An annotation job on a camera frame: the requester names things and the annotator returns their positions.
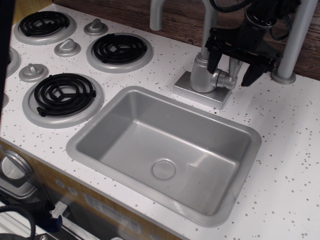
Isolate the grey plastic sink basin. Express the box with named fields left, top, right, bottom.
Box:
left=66, top=86, right=262, bottom=227

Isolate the silver stove knob front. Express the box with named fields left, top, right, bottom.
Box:
left=18, top=63, right=49, bottom=83

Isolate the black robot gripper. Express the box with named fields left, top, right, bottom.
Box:
left=205, top=21, right=283, bottom=87

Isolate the stove burner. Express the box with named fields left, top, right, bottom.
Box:
left=22, top=73, right=104, bottom=129
left=13, top=11, right=77, bottom=46
left=86, top=33, right=154, bottom=74
left=6, top=46, right=21, bottom=78

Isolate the back right stove burner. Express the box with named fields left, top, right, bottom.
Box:
left=86, top=33, right=154, bottom=74

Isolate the front left stove burner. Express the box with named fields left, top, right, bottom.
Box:
left=6, top=46, right=21, bottom=78

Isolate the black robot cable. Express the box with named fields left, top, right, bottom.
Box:
left=211, top=0, right=295, bottom=42

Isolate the blue clamp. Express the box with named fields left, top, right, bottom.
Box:
left=47, top=215, right=63, bottom=233

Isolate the silver stove knob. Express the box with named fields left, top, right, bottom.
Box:
left=54, top=38, right=81, bottom=58
left=83, top=18, right=108, bottom=36
left=18, top=63, right=49, bottom=83

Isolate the silver faucet lever handle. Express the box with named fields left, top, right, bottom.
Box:
left=211, top=57, right=243, bottom=90

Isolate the silver stove knob middle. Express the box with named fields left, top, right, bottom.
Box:
left=54, top=38, right=81, bottom=58

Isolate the grey support pole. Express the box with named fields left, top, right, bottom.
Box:
left=271, top=0, right=317, bottom=85

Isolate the silver stove knob rear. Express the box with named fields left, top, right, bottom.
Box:
left=83, top=18, right=108, bottom=36

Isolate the front right stove burner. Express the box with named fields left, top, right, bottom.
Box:
left=22, top=73, right=104, bottom=129

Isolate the silver stove knob edge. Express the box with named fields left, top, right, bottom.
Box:
left=2, top=93, right=9, bottom=108

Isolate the dark blurry foreground post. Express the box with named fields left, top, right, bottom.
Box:
left=0, top=0, right=16, bottom=136

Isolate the black coiled cable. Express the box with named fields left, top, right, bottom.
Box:
left=0, top=203, right=36, bottom=237

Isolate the back left stove burner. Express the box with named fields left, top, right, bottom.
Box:
left=13, top=11, right=77, bottom=46

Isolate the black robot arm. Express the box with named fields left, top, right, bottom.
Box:
left=205, top=0, right=301, bottom=87

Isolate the silver toy faucet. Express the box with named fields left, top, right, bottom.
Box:
left=149, top=0, right=233, bottom=111

